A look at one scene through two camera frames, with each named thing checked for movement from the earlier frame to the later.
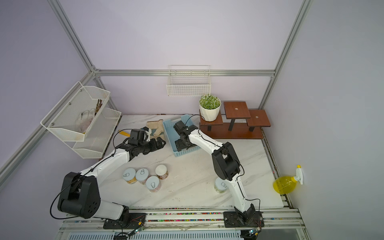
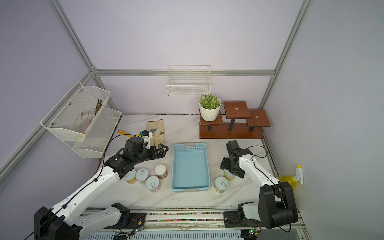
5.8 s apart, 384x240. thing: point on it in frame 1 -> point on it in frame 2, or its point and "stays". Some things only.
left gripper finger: (160, 143) -> (160, 148)
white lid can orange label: (161, 171) stays
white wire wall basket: (189, 80) stays
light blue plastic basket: (173, 135) -> (190, 172)
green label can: (220, 185) stays
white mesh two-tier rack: (81, 114) stays
